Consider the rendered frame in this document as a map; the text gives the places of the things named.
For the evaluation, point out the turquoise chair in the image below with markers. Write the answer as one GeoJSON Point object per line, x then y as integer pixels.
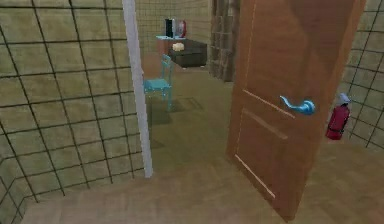
{"type": "Point", "coordinates": [159, 84]}

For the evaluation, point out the cream box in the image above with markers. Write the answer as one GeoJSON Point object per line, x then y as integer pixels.
{"type": "Point", "coordinates": [178, 47]}

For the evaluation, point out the red round object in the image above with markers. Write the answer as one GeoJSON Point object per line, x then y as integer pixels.
{"type": "Point", "coordinates": [182, 29]}

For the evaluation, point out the black and white appliance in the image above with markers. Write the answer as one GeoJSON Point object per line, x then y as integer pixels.
{"type": "Point", "coordinates": [170, 27]}

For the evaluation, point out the brown wooden room door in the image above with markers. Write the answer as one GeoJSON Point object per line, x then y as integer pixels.
{"type": "Point", "coordinates": [283, 66]}

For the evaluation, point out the red fire extinguisher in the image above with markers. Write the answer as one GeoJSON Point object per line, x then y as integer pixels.
{"type": "Point", "coordinates": [338, 120]}

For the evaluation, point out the white door frame post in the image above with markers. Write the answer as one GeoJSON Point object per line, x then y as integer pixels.
{"type": "Point", "coordinates": [138, 86]}

